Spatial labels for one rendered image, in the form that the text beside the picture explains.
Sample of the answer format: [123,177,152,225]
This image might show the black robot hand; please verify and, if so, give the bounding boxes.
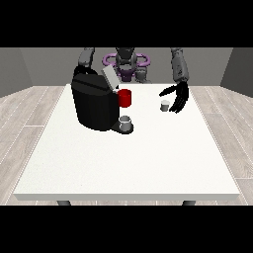
[158,80,190,115]
[72,64,99,79]

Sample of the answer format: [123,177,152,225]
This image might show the pale grey machine lid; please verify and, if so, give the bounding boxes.
[101,64,121,90]

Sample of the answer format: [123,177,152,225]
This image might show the black coffee machine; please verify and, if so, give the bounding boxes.
[70,72,134,135]

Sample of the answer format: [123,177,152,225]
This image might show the red pod holder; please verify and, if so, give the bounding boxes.
[118,88,132,109]

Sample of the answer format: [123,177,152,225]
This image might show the grey robot trunk purple rings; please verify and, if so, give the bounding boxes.
[102,47,152,84]

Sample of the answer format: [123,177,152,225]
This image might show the small grey cup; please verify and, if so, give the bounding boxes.
[119,115,132,131]

